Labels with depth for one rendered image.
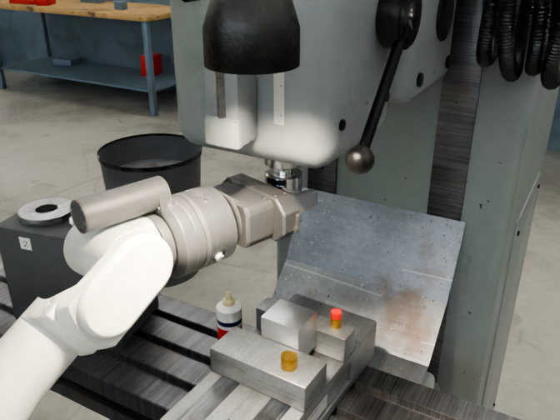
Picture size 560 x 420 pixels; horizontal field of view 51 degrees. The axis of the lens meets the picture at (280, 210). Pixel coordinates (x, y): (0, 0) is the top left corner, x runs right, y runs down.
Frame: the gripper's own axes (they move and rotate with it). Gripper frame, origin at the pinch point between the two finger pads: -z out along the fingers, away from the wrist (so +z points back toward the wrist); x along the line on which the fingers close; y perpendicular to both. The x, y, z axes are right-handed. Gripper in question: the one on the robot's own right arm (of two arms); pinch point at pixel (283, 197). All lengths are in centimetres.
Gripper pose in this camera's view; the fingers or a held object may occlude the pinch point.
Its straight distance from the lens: 74.7
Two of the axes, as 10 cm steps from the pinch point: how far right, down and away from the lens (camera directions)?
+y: -0.1, 9.1, 4.2
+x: -6.8, -3.1, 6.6
